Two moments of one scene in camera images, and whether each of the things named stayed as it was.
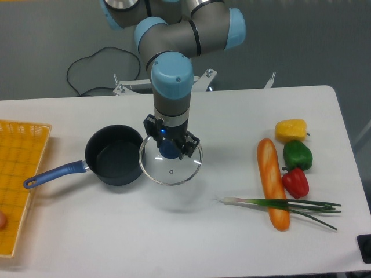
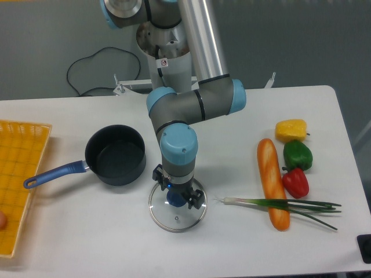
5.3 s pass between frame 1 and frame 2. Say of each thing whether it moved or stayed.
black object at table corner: stayed
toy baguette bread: stayed
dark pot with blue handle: stayed
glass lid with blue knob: moved
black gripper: moved
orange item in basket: stayed
